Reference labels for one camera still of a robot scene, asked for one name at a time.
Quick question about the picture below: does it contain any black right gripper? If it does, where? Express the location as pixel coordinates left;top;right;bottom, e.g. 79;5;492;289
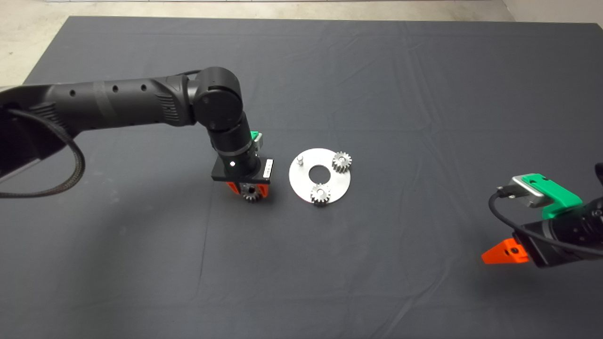
481;220;573;269

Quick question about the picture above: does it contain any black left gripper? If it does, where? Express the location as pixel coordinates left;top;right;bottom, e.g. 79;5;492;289
211;147;275;198

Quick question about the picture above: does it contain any round metal plate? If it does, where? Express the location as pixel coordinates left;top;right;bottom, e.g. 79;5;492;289
288;148;352;205

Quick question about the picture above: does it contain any dark grey table cloth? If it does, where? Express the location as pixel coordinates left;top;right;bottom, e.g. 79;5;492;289
0;16;603;339

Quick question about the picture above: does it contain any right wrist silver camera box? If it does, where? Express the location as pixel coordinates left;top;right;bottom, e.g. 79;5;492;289
510;175;554;209

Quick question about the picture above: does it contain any right wrist green camera mount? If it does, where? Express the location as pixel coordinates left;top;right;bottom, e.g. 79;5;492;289
524;173;584;220

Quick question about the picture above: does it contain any thick black braided cable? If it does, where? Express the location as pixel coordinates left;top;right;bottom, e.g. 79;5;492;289
0;109;86;199

